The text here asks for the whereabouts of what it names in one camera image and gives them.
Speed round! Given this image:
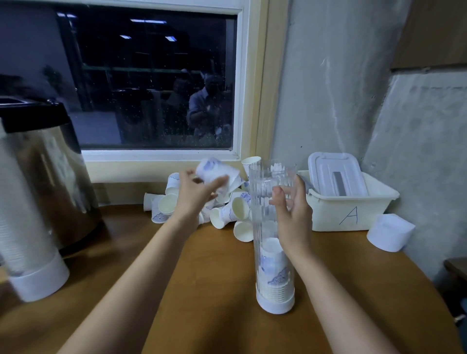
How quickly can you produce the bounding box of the person's left hand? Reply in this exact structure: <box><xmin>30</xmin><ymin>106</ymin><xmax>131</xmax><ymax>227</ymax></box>
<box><xmin>171</xmin><ymin>171</ymin><xmax>231</xmax><ymax>230</ymax></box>

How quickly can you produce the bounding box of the person's right hand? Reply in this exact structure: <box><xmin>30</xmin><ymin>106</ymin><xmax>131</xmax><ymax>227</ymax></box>
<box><xmin>270</xmin><ymin>175</ymin><xmax>315</xmax><ymax>256</ymax></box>

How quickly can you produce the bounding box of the pile of paper cups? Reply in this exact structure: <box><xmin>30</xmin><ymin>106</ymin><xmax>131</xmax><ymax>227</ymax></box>
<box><xmin>143</xmin><ymin>155</ymin><xmax>264</xmax><ymax>243</ymax></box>

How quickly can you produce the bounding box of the single blue-printed paper cup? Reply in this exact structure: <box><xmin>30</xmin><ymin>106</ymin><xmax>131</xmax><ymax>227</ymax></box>
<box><xmin>196</xmin><ymin>157</ymin><xmax>242</xmax><ymax>194</ymax></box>

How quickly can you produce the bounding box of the nested stack of paper cups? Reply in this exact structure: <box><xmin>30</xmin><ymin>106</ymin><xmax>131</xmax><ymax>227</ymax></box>
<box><xmin>0</xmin><ymin>146</ymin><xmax>55</xmax><ymax>274</ymax></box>
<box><xmin>257</xmin><ymin>237</ymin><xmax>296</xmax><ymax>301</ymax></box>

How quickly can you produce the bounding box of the person's right forearm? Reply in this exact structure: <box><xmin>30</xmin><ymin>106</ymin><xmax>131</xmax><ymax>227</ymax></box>
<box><xmin>288</xmin><ymin>244</ymin><xmax>398</xmax><ymax>354</ymax></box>

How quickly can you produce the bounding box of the person's left forearm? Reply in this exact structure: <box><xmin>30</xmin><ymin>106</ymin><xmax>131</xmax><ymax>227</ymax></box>
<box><xmin>58</xmin><ymin>222</ymin><xmax>198</xmax><ymax>354</ymax></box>

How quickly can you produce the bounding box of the white plastic lid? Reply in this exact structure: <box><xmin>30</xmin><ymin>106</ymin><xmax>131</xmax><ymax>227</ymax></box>
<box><xmin>307</xmin><ymin>152</ymin><xmax>369</xmax><ymax>198</ymax></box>

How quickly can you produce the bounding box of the translucent plastic box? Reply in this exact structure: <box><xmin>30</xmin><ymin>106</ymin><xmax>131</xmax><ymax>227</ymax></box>
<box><xmin>299</xmin><ymin>170</ymin><xmax>401</xmax><ymax>232</ymax></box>

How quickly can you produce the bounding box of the white framed window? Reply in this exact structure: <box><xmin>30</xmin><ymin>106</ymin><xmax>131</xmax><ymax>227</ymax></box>
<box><xmin>0</xmin><ymin>0</ymin><xmax>289</xmax><ymax>183</ymax></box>

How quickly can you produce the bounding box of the stainless steel water dispenser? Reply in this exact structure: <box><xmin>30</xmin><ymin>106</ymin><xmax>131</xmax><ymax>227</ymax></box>
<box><xmin>0</xmin><ymin>97</ymin><xmax>103</xmax><ymax>256</ymax></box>

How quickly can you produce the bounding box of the dark wooden side counter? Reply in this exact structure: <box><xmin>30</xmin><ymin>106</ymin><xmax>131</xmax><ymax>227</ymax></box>
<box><xmin>443</xmin><ymin>257</ymin><xmax>467</xmax><ymax>282</ymax></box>

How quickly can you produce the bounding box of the brown wooden wall cabinet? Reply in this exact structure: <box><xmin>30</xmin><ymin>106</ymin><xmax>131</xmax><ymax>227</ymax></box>
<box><xmin>390</xmin><ymin>0</ymin><xmax>467</xmax><ymax>71</ymax></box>

